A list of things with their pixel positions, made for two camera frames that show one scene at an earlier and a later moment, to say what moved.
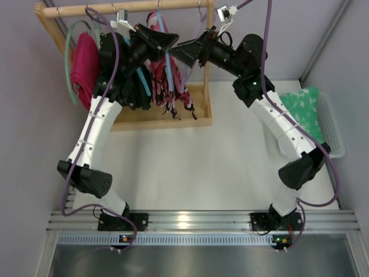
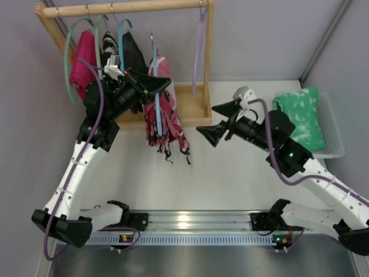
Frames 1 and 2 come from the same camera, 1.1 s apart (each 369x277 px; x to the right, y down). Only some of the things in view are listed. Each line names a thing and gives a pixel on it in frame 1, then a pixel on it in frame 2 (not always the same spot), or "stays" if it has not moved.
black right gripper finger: x=187 y=52 → x=214 y=133
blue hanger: x=168 y=57 → x=157 y=88
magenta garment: x=86 y=67 stays
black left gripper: x=149 y=40 → x=138 y=87
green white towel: x=302 y=106 stays
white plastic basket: x=331 y=132 stays
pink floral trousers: x=163 y=96 → x=172 y=134
